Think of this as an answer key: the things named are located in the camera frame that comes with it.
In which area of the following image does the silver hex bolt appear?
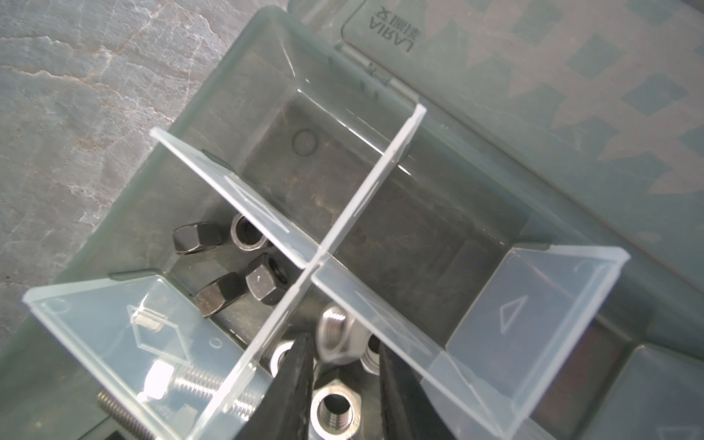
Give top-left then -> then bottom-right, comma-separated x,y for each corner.
96,389 -> 156,440
139,360 -> 270,421

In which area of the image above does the green plastic organizer box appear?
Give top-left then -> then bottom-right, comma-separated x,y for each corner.
1,1 -> 703,439

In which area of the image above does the silver nut small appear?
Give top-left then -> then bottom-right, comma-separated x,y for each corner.
269,340 -> 294,378

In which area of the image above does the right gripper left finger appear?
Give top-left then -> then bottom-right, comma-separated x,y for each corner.
236,333 -> 315,439

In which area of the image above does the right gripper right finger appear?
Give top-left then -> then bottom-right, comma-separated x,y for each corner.
379,344 -> 455,440

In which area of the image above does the black nut lowest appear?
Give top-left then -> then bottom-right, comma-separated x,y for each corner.
230,213 -> 271,252

